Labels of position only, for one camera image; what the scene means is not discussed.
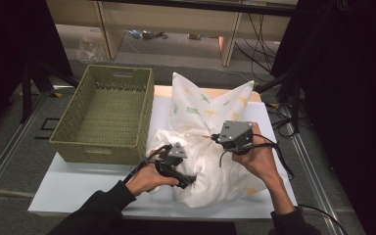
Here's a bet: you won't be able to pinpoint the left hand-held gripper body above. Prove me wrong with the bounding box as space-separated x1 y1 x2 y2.
155 142 189 176

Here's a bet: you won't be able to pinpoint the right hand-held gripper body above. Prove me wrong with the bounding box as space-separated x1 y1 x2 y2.
215 120 255 155

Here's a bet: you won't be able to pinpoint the white cloth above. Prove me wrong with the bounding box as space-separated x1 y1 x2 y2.
146 128 244 210

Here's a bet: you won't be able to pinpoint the leaf print pillowcase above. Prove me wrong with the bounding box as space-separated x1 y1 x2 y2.
168 71 270 200

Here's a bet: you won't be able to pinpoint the green woven basket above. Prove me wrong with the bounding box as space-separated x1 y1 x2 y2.
48 64 155 165

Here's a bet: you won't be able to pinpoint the person's right hand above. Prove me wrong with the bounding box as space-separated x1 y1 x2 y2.
231 122 283 184

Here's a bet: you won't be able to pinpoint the person's left hand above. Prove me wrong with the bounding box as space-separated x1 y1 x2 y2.
125 150 180 198

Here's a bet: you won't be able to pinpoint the black metal stand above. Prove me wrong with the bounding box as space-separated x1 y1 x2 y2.
19 60 79 124
256 70 303 134

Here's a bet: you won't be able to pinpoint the small cardboard box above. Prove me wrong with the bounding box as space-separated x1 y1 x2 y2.
187 32 207 41

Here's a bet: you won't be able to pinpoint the blue small item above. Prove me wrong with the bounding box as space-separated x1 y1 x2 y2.
125 28 144 39

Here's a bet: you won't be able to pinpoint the black curtain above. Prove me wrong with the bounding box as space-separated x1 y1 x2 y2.
0 0 74 146
270 0 376 235

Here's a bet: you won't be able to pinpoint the beige wooden shelf unit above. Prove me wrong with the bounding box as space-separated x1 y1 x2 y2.
45 0 300 68

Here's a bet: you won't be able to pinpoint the clear plastic bag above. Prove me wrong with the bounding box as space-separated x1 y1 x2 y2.
75 31 108 64

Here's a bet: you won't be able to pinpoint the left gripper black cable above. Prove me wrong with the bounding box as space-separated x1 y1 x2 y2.
121 145 172 185

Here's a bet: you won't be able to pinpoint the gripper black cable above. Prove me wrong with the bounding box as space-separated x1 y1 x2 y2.
219 132 350 235
121 145 172 185

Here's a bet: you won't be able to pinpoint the black floor cables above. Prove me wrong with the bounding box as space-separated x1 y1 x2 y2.
267 102 300 139

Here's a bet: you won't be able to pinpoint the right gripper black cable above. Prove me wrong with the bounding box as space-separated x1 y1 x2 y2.
219 132 350 235

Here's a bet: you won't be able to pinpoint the aluminium floor rail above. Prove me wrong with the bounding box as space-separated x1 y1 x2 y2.
285 130 346 235
0 86 58 200

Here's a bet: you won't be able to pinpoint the hanging black cable bundle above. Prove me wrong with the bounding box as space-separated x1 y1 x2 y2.
234 13 277 82

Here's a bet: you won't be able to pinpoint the black cable clutter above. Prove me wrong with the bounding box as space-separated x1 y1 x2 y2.
141 29 169 41

